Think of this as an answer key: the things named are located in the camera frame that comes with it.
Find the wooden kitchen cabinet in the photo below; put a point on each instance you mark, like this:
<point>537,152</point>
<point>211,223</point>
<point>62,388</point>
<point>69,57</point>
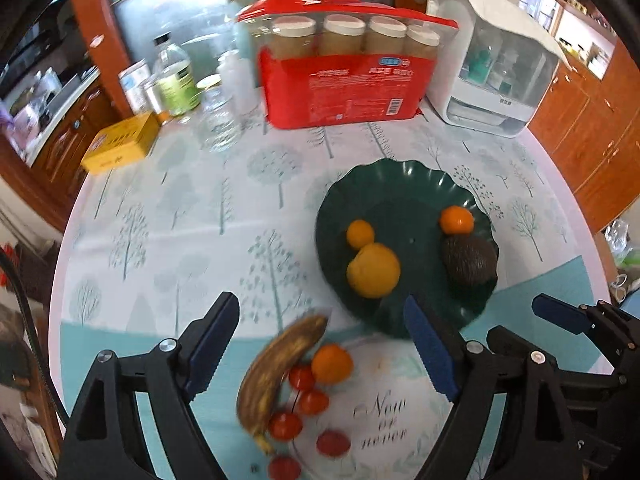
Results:
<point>60,61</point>

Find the clear drinking glass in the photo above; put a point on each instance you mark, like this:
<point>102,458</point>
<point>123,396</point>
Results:
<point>219,128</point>

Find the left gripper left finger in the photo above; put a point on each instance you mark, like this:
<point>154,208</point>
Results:
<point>104,438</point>

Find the small metal tin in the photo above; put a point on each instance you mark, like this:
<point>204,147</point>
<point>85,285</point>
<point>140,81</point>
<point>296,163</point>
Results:
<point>155,99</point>

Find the white countertop appliance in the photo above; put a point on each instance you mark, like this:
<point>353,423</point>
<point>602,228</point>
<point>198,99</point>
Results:
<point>492,75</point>

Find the cherry tomato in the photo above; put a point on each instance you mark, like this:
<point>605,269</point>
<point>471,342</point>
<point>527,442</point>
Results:
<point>301,377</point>
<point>285,426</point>
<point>312,402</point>

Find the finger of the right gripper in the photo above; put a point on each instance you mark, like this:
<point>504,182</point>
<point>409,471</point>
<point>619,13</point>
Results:
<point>502,341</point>
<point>611,330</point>

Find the overripe brown banana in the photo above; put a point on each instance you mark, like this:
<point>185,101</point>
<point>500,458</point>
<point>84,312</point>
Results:
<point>261,383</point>

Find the small orange tangerine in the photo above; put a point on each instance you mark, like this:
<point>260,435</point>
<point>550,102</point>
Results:
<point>359,234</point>

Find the white squeeze bottle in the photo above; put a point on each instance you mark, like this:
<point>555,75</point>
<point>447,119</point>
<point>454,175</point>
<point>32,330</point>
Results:
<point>237,81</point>

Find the wooden sideboard right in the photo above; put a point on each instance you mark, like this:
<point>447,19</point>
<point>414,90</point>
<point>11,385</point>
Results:
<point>590,128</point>

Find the dark green leaf plate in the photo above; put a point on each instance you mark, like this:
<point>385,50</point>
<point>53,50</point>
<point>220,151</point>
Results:
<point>402,201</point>

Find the dark avocado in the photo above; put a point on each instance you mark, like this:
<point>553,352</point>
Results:
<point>469,260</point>

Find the yellow tin box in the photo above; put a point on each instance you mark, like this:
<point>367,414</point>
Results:
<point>121,144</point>

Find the red paper cup package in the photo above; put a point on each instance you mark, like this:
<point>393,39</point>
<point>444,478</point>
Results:
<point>334,62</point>

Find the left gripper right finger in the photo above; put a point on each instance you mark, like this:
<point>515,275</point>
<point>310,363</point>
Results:
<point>535,431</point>

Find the small card box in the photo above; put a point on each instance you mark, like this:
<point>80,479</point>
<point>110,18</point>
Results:
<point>131,80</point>

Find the cherry tomato top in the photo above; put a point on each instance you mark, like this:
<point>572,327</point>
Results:
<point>301,377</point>

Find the large yellow orange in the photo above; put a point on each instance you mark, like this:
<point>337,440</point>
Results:
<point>374,272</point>

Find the green label glass bottle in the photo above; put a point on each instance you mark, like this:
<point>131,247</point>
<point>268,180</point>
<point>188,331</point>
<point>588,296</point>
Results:
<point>172,69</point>

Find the tree pattern tablecloth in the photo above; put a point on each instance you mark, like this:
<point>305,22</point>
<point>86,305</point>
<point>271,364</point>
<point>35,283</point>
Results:
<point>149,247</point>

